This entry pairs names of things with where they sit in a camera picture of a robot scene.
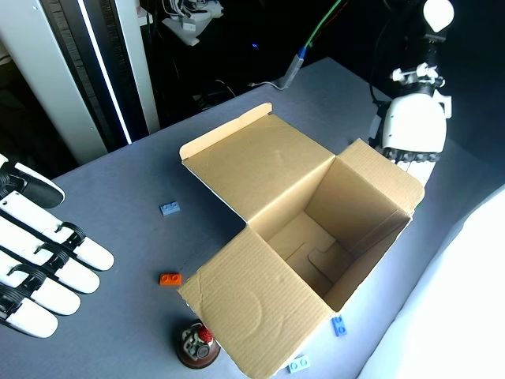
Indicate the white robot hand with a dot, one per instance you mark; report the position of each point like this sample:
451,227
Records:
23,245
414,122

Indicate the orange flat toy brick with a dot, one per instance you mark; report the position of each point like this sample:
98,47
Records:
170,279

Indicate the large white panel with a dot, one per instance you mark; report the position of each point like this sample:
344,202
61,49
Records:
43,79

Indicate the light blue toy brick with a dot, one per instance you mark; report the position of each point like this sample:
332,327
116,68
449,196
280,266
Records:
298,364
170,208

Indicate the grey table cloth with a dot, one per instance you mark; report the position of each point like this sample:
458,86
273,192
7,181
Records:
118,316

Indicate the white post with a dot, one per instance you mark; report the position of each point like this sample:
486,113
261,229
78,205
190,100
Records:
138,71

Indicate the cardboard box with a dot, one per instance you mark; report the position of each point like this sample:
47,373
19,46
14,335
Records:
252,158

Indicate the small round figurine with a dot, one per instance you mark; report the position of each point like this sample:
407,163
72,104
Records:
197,347

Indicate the white light strip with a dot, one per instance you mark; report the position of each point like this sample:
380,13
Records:
104,71

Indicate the white plastic parts bundle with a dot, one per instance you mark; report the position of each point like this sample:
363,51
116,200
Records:
189,27

